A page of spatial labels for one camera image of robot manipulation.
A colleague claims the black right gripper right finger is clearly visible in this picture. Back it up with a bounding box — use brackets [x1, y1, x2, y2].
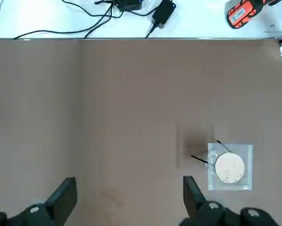
[178, 176, 281, 226]

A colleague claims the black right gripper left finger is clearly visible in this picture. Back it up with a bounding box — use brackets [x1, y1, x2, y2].
[0, 177, 78, 226]

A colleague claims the white side table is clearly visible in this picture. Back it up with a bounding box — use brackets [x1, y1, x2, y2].
[0, 0, 282, 40]

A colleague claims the orange and black device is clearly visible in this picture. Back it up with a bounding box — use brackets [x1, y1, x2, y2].
[226, 0, 266, 29]

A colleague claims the black power adapter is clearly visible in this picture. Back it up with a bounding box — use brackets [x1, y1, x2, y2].
[152, 0, 177, 30]
[114, 0, 143, 11]

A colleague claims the black cable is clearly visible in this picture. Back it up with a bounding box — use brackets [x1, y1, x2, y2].
[13, 9, 122, 40]
[145, 21, 161, 39]

